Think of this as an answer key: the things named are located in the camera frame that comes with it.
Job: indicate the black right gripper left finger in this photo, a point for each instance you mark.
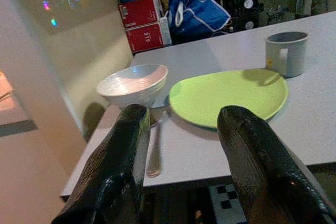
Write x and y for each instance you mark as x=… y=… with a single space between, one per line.
x=110 y=166

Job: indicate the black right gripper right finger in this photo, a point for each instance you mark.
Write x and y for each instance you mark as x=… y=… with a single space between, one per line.
x=265 y=166

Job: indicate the silver metal spoon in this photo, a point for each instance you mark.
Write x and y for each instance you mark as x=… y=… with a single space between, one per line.
x=155 y=153

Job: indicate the black and white checkered mat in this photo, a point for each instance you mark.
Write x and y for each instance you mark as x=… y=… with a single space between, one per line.
x=225 y=203

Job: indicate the light green plate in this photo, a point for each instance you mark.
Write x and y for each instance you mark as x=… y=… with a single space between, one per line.
x=225 y=95

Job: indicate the white ceramic bowl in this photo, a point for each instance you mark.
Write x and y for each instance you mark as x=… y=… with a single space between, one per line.
x=132 y=85

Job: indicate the red cardboard box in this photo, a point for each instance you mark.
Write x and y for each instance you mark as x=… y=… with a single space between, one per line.
x=140 y=11
x=147 y=37

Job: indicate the blue bag with white trim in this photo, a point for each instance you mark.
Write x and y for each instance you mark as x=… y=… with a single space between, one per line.
x=195 y=11

